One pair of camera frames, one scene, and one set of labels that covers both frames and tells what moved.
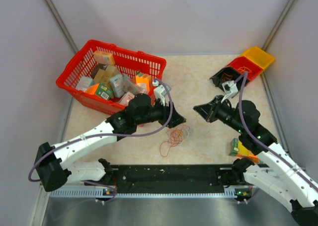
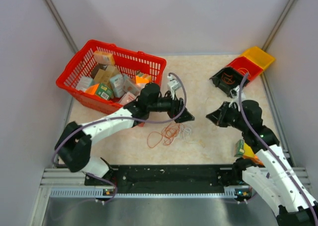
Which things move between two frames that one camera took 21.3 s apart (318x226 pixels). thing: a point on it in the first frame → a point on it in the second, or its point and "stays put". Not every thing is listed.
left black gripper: x=176 y=119 → x=177 y=107
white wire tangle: x=188 y=131 stays put
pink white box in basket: x=125 y=99 stays put
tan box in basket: x=104 y=76 stays put
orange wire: x=225 y=75 stays put
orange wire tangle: x=176 y=136 → x=168 y=134
